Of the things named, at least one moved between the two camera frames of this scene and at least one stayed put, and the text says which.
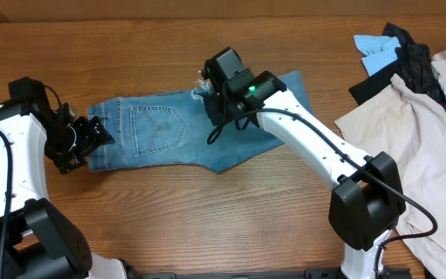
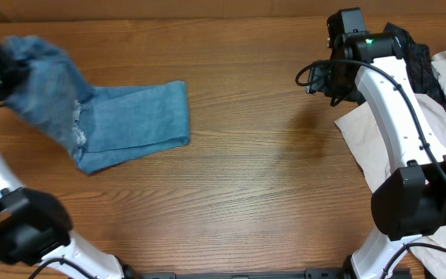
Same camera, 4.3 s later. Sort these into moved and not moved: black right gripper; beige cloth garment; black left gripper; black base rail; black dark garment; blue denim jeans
Moved: blue denim jeans; black left gripper; black right gripper
Not moved: black base rail; beige cloth garment; black dark garment
